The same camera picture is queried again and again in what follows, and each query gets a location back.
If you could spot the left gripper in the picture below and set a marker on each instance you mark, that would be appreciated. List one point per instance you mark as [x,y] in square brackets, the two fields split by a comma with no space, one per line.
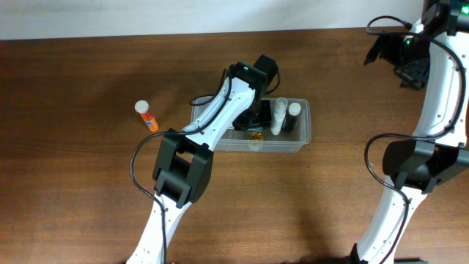
[250,119]

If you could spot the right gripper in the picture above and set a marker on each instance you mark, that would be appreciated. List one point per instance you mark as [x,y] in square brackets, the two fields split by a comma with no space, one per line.
[383,49]

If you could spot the white spray bottle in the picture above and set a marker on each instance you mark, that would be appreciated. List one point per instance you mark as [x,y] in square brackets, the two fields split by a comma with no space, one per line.
[279,113]

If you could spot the dark bottle white cap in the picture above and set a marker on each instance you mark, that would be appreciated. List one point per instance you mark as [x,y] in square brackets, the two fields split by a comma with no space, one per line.
[290,120]

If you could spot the small gold-lid balm jar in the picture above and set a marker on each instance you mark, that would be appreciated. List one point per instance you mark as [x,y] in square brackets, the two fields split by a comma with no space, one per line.
[256,136]

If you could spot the orange tablet tube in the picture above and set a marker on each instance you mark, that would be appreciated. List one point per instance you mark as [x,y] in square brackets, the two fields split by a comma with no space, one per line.
[142,107]

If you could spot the white blue medicine box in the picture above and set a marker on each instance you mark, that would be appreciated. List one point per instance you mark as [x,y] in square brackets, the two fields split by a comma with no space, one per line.
[256,129]

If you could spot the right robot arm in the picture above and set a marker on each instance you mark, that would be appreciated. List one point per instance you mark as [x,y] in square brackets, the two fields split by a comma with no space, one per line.
[431,54]

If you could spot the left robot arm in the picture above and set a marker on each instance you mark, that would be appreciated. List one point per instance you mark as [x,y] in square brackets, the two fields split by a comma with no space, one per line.
[185,158]

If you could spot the clear plastic container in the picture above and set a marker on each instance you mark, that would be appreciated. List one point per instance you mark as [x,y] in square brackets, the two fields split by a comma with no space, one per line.
[285,142]

